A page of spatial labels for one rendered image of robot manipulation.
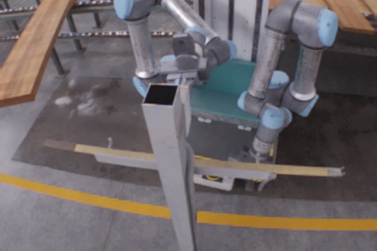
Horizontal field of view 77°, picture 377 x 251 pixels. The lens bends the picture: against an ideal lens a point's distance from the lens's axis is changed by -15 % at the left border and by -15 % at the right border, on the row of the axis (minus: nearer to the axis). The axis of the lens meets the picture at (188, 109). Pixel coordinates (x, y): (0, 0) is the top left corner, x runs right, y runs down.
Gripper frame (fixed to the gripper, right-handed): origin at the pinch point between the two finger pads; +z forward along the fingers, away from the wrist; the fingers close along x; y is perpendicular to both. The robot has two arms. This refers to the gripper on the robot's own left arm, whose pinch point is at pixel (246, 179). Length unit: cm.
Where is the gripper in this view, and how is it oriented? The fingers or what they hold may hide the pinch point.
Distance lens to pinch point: 113.3
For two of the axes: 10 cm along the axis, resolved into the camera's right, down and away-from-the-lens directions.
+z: -2.3, 8.7, 4.4
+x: 9.0, 3.6, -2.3
